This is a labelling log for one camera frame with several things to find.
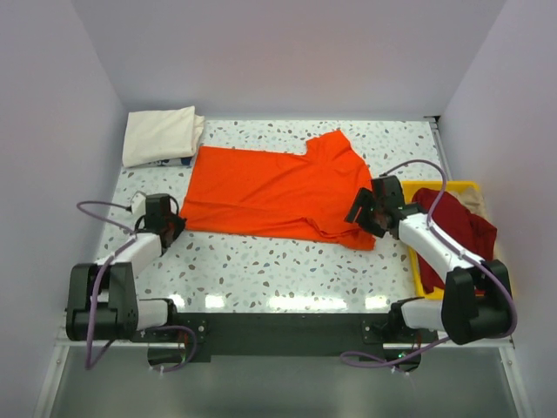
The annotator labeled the orange t shirt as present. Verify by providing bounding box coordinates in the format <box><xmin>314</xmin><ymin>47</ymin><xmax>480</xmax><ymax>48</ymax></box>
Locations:
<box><xmin>180</xmin><ymin>131</ymin><xmax>375</xmax><ymax>251</ymax></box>

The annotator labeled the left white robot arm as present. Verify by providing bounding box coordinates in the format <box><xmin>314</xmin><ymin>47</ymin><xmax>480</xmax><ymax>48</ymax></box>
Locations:
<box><xmin>65</xmin><ymin>193</ymin><xmax>185</xmax><ymax>341</ymax></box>

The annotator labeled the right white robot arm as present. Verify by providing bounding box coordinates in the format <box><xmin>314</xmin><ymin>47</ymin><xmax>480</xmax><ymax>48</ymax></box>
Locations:
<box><xmin>346</xmin><ymin>175</ymin><xmax>518</xmax><ymax>345</ymax></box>

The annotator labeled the yellow plastic bin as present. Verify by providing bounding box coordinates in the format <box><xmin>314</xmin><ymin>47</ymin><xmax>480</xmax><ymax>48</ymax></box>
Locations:
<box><xmin>401</xmin><ymin>180</ymin><xmax>500</xmax><ymax>300</ymax></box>

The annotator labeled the folded white blue-print shirt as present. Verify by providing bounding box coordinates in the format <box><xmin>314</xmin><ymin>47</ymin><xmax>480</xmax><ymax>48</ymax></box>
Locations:
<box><xmin>146</xmin><ymin>157</ymin><xmax>193</xmax><ymax>167</ymax></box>

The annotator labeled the beige t shirt in bin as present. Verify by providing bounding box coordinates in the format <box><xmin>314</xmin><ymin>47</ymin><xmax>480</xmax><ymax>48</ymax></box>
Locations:
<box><xmin>453</xmin><ymin>187</ymin><xmax>487</xmax><ymax>218</ymax></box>

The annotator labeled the folded cream t shirt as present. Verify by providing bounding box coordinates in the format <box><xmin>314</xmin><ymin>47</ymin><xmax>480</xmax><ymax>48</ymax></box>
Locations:
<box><xmin>122</xmin><ymin>106</ymin><xmax>205</xmax><ymax>168</ymax></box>

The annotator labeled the dark red t shirt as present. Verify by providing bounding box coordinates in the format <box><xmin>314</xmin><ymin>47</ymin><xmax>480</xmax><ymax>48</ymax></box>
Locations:
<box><xmin>413</xmin><ymin>187</ymin><xmax>497</xmax><ymax>294</ymax></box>

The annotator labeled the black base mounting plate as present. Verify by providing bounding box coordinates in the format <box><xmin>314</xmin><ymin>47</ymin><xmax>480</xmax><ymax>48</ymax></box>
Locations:
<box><xmin>132</xmin><ymin>313</ymin><xmax>438</xmax><ymax>362</ymax></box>

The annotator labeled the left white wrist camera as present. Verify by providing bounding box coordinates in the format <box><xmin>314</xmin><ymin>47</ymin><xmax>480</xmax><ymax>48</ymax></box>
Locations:
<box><xmin>128</xmin><ymin>192</ymin><xmax>147</xmax><ymax>216</ymax></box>

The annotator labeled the aluminium frame rail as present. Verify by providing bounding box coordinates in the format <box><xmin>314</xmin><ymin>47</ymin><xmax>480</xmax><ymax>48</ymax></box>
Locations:
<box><xmin>424</xmin><ymin>116</ymin><xmax>453</xmax><ymax>180</ymax></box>

